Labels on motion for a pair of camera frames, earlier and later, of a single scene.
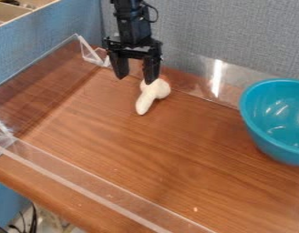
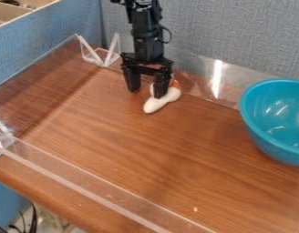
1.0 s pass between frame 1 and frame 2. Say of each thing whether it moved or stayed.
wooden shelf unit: stayed
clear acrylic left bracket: stayed
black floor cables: stayed
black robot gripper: moved
